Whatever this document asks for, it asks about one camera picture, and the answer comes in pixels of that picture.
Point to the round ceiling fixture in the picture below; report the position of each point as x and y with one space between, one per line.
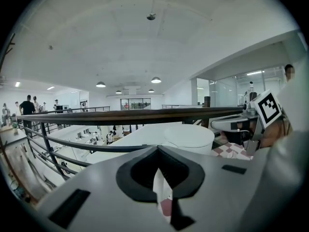
151 16

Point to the red and white checkered tablecloth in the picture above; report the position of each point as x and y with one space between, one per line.
231 151

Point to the distant black railing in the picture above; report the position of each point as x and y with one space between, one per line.
79 109

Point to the person's right forearm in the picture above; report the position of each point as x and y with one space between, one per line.
275 134

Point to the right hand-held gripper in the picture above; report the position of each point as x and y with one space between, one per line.
268 110

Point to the white plastic pitcher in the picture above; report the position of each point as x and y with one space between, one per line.
190 139

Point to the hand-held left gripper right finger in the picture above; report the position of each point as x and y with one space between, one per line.
217 190

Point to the black metal railing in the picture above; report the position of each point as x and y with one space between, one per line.
120 116

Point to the white camera on stand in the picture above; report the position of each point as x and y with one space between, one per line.
251 88

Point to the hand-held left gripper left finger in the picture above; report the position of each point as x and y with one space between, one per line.
101 202

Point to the distant group of people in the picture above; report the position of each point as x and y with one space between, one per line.
26 107

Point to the brown wooden coat rack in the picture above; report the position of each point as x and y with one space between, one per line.
7 47

